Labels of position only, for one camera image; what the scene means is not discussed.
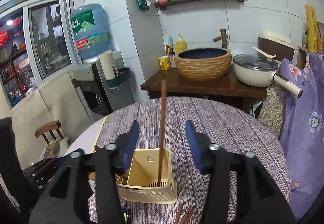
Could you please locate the cream plastic utensil holder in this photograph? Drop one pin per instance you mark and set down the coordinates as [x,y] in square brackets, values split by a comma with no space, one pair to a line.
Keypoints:
[140,181]

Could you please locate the cream pot with glass lid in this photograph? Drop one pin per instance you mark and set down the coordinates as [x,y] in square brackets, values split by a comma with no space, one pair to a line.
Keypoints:
[261,71]

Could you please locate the brown wooden chopstick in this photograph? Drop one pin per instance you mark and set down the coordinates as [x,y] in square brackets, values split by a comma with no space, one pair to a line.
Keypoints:
[162,128]

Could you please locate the water dispenser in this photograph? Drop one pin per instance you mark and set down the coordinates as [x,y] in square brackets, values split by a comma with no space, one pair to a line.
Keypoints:
[99,96]

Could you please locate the dark wooden counter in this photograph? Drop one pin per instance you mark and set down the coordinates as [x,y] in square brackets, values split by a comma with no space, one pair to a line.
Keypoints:
[227,88]

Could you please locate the woven pattern basin sink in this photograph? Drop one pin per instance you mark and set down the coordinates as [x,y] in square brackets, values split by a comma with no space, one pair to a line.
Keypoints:
[203,64]

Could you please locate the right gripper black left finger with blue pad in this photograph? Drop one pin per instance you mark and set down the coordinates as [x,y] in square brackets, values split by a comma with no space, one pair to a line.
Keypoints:
[65,199]

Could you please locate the purple striped tablecloth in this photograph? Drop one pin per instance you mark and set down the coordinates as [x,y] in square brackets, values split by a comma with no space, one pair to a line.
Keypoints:
[231,128]

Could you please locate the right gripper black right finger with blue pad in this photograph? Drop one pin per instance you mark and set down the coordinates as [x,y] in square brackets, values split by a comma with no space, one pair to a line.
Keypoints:
[259,199]

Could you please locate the bronze faucet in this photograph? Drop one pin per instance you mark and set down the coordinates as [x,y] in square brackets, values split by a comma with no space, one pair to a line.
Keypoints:
[223,38]

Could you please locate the sliding window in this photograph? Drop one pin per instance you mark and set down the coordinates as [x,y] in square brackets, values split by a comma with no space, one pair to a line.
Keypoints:
[40,41]

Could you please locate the yellow soap bottle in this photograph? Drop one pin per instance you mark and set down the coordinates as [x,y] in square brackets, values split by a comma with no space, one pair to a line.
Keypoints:
[180,45]

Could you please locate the blue water jug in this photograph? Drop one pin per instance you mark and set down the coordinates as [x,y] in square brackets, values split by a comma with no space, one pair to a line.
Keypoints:
[90,27]

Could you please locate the wooden chair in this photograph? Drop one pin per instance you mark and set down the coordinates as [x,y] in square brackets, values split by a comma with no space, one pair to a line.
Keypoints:
[56,143]

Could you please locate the brown chopstick on table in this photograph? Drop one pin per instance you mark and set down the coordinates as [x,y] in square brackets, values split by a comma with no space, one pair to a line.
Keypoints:
[178,215]
[185,216]
[190,215]

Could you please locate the black chopstick gold band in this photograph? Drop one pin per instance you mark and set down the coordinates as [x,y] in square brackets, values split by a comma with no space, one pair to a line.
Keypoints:
[128,215]

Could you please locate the yellow mug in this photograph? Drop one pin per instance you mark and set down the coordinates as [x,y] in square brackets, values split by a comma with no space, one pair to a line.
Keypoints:
[165,63]

